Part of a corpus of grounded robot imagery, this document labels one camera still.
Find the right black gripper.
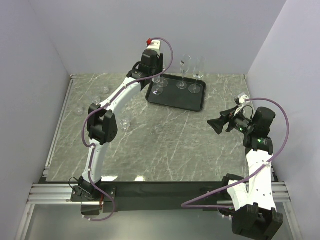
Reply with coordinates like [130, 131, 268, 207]
[207, 105, 255, 135]

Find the champagne flute with dark mark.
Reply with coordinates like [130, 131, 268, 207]
[176, 54, 191, 90]

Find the clear wine glass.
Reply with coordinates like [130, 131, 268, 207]
[159, 76, 168, 88]

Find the small stemmed glass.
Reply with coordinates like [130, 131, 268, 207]
[151, 76, 163, 96]

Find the clear flute glass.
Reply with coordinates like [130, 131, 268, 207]
[188, 56, 206, 94]
[119, 112, 132, 130]

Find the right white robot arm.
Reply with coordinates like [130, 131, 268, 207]
[208, 107, 284, 240]

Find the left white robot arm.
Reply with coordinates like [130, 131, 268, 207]
[71, 49, 164, 202]

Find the black rectangular tray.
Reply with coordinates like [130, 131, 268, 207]
[145, 74, 207, 112]

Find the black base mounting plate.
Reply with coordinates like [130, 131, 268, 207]
[70, 181, 222, 216]

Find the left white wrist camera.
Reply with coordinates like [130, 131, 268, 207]
[146, 38, 161, 55]

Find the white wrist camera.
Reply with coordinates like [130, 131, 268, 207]
[146, 38, 161, 55]
[234, 93, 249, 115]

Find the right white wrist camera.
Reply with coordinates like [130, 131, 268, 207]
[234, 93, 249, 115]

